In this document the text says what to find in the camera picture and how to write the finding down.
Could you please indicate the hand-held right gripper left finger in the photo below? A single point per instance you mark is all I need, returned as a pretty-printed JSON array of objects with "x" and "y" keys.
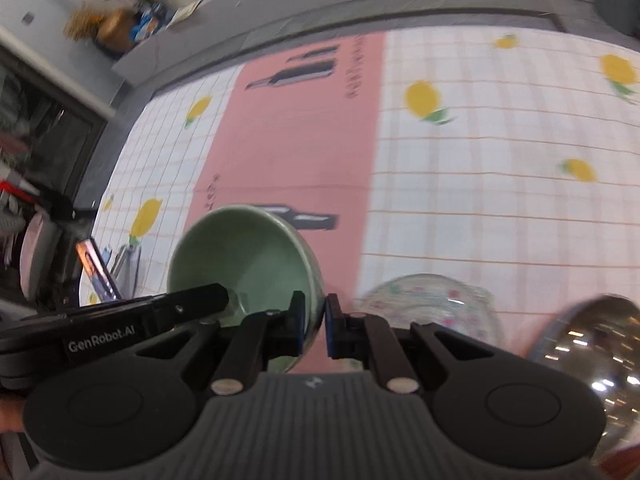
[{"x": 298, "y": 321}]

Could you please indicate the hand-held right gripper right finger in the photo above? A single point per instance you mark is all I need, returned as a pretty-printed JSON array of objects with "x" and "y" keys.
[{"x": 330, "y": 326}]

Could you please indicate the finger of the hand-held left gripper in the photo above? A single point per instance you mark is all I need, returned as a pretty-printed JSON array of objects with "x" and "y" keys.
[{"x": 192, "y": 304}]

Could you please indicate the green ceramic bowl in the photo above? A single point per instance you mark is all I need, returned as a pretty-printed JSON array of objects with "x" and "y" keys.
[{"x": 240, "y": 250}]

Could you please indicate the small floral glass plate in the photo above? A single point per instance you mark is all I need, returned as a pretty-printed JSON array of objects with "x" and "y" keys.
[{"x": 430, "y": 305}]

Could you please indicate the orange steel bowl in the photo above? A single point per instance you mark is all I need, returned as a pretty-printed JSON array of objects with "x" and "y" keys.
[{"x": 595, "y": 340}]

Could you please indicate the smartphone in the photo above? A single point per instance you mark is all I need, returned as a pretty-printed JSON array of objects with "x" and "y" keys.
[{"x": 97, "y": 270}]

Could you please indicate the pink and white printed tablecloth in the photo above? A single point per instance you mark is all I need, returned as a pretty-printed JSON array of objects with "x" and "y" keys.
[{"x": 450, "y": 185}]

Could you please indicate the wicker basket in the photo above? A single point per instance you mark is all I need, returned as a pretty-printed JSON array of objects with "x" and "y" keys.
[{"x": 117, "y": 30}]

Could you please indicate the blue snack packet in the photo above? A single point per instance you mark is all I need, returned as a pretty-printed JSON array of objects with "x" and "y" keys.
[{"x": 149, "y": 22}]

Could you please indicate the beige envelope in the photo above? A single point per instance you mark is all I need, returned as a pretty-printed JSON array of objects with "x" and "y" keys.
[{"x": 184, "y": 11}]

